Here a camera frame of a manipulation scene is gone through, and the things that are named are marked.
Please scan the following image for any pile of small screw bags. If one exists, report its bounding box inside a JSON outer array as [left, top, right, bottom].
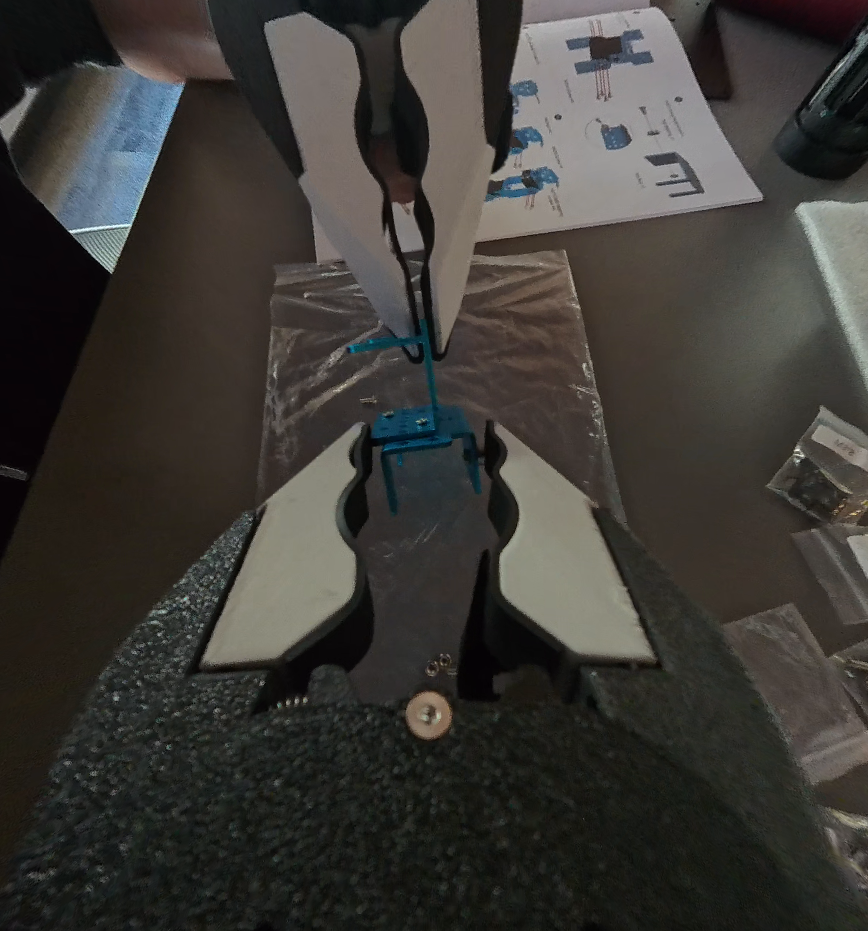
[[721, 407, 868, 931]]

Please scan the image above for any person's left hand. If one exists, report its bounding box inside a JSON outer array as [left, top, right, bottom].
[[85, 0, 236, 82]]

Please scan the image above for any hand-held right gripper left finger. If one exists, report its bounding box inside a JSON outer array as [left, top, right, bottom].
[[197, 422, 374, 710]]

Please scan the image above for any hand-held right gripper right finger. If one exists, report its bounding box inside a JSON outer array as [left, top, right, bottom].
[[457, 420, 659, 703]]

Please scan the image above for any black ribbed cylinder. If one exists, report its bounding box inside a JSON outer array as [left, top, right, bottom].
[[774, 0, 868, 179]]

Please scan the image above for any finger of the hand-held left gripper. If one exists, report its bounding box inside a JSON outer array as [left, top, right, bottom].
[[263, 18, 418, 361], [397, 0, 496, 361]]

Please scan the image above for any large clear plastic bag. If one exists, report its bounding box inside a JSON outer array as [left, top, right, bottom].
[[255, 251, 627, 656]]

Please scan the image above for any dark brown block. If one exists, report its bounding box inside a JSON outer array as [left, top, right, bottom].
[[699, 3, 738, 99]]

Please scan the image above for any dark grey desk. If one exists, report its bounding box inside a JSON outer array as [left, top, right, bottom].
[[0, 80, 868, 931]]

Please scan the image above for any person's black clothing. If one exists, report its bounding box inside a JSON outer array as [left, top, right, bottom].
[[0, 0, 115, 634]]

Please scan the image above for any white instruction booklet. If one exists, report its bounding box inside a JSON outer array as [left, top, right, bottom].
[[314, 7, 763, 263]]

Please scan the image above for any white foam slab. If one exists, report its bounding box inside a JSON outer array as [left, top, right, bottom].
[[796, 200, 868, 455]]

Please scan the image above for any blue metal bracket assembly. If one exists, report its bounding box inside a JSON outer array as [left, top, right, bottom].
[[347, 320, 496, 514]]

